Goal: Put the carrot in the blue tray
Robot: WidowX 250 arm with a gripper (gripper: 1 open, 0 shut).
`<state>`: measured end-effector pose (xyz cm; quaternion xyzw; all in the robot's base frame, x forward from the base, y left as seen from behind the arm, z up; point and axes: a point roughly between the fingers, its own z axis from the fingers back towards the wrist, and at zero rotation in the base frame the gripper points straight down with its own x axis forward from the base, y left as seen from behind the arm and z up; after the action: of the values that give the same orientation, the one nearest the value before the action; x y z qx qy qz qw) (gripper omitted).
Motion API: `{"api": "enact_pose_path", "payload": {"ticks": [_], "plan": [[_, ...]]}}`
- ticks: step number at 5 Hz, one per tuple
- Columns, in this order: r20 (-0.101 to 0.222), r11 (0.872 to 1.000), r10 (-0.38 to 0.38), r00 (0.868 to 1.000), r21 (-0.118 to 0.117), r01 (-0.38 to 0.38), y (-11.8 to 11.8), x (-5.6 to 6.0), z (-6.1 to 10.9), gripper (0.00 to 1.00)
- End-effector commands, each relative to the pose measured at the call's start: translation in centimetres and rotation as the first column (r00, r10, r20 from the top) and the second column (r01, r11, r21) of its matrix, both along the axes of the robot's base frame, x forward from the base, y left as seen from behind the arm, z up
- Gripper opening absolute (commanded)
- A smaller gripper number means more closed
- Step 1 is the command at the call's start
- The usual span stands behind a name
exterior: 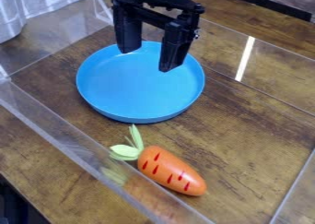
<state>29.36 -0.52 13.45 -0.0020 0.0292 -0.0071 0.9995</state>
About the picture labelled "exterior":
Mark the blue round tray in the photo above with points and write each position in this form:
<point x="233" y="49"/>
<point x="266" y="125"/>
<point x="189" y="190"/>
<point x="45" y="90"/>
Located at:
<point x="126" y="88"/>

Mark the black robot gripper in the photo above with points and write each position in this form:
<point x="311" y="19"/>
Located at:
<point x="177" y="16"/>

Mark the white patterned curtain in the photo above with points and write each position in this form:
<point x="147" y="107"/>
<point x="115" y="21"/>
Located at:
<point x="16" y="11"/>

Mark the clear acrylic enclosure wall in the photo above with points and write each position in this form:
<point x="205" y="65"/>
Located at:
<point x="247" y="135"/>

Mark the orange toy carrot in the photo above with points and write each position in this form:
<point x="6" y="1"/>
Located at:
<point x="161" y="165"/>

